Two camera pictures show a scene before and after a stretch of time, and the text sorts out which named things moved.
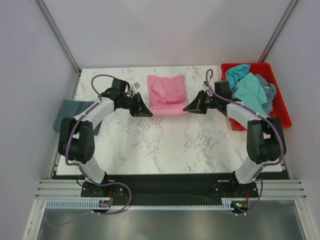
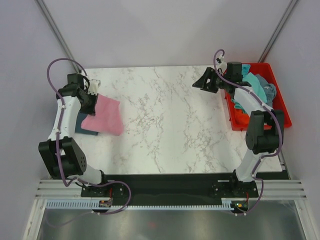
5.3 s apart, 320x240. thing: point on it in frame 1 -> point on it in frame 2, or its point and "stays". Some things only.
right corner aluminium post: x=278 y=31 stays
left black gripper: x=140 y=109 -> x=91 y=111
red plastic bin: x=279 y=108 stays
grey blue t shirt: x=270 y=91 stays
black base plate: x=173 y=188 stays
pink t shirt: x=167 y=96 -> x=107 y=118
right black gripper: x=197 y=106 -> x=210 y=74
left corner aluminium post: x=57 y=35 stays
